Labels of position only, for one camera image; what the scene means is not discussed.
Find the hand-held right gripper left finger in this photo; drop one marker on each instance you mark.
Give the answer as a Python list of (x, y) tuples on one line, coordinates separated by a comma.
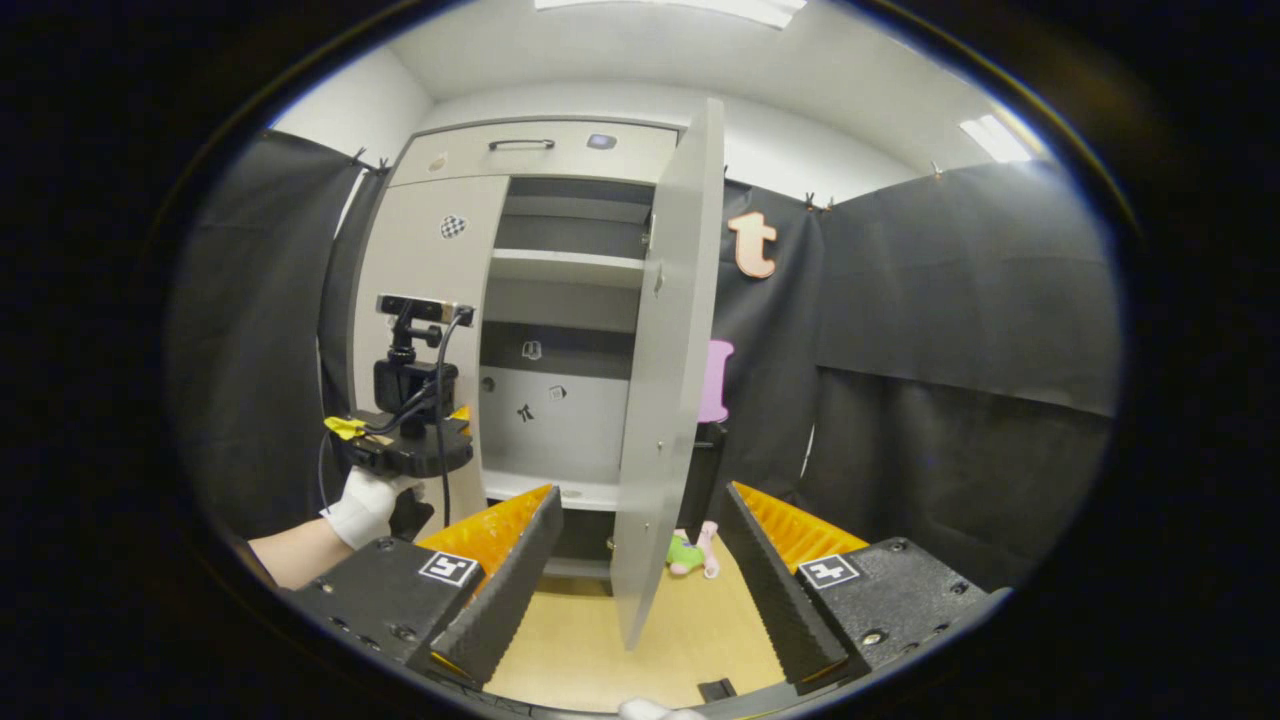
[(510, 590)]

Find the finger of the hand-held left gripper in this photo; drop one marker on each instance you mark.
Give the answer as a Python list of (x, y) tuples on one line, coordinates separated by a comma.
[(461, 415)]

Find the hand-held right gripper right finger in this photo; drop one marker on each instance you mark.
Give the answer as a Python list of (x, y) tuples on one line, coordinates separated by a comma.
[(780, 600)]

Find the grey double-door shoe cabinet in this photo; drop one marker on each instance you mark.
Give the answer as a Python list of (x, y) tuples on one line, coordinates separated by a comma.
[(560, 430)]

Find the grey shoe cabinet door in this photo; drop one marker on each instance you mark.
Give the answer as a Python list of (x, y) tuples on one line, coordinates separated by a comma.
[(670, 400), (430, 260)]

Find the white cabinet shelf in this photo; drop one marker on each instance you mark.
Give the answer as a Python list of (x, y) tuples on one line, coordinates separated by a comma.
[(570, 265), (590, 492)]

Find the grey cabinet drawer front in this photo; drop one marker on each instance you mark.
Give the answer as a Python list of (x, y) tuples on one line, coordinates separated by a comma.
[(540, 165)]

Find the green and pink plush toy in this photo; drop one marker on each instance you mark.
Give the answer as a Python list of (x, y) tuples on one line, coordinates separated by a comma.
[(683, 553)]

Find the black backdrop cloth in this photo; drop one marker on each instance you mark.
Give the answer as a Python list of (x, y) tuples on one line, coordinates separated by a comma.
[(950, 300)]

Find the ceiling light panel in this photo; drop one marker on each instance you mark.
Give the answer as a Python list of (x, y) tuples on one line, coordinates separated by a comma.
[(995, 138), (700, 8)]

